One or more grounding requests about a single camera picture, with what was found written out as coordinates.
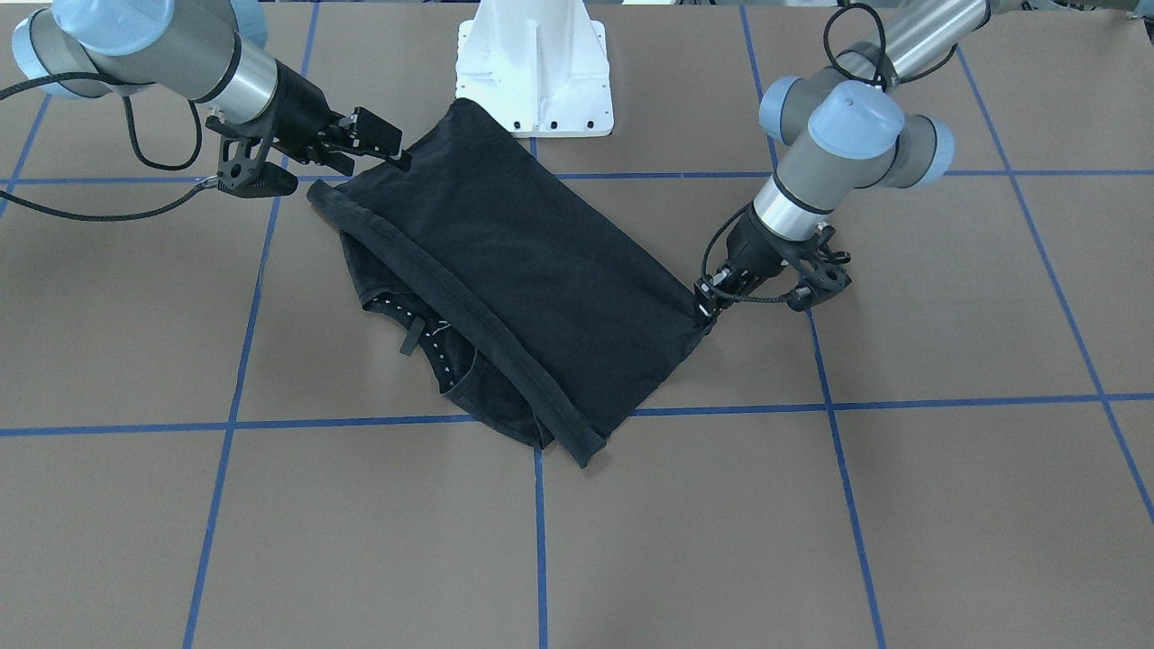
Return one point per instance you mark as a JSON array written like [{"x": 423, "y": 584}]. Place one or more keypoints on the black t-shirt with logo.
[{"x": 537, "y": 315}]

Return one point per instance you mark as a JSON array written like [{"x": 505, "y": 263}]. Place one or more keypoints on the white pedestal column base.
[{"x": 539, "y": 68}]

